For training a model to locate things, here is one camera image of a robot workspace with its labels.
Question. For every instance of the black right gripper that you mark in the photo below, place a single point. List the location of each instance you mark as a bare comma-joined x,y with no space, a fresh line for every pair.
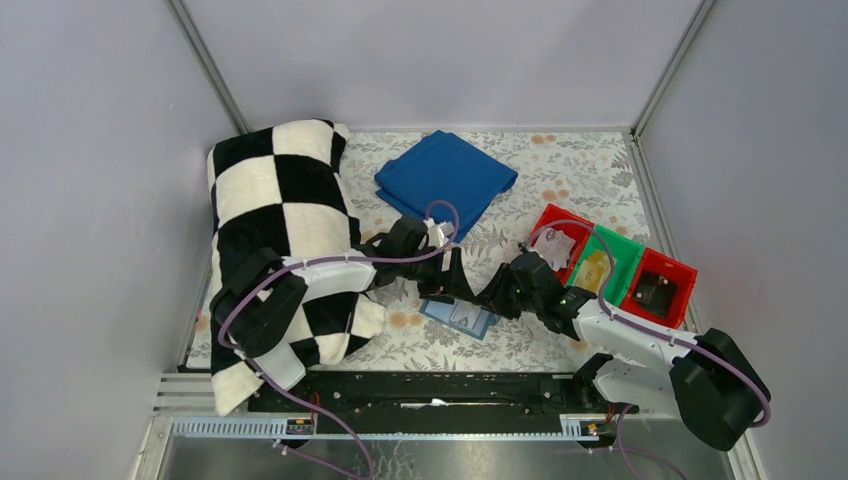
506,291

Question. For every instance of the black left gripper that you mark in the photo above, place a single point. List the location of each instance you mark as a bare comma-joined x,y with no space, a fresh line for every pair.
436,278

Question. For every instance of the blue leather card holder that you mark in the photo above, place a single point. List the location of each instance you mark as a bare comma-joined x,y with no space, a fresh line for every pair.
441,312

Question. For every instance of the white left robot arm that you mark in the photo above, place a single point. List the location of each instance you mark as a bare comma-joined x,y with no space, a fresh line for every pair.
256,307

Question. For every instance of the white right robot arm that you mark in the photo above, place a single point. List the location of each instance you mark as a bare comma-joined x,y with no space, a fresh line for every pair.
702,380

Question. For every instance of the gold card in green bin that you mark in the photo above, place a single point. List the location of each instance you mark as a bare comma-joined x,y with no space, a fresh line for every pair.
593,271

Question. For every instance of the dark card in red bin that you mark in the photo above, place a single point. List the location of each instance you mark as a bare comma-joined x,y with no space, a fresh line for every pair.
655,293

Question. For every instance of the floral table mat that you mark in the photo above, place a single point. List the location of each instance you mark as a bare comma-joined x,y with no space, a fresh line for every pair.
590,174

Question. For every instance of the folded blue cloth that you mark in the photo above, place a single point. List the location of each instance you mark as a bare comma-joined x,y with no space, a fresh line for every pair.
442,166

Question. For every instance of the green bin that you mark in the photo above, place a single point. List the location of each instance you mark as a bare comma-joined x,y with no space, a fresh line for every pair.
625,255

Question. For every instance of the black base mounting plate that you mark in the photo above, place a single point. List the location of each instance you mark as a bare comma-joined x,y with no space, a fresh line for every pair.
433,403

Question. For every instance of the red bin right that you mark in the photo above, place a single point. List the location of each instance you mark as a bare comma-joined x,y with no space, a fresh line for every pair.
683,275

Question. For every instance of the black white checkered pillow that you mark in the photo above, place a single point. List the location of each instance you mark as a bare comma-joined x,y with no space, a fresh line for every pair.
281,188

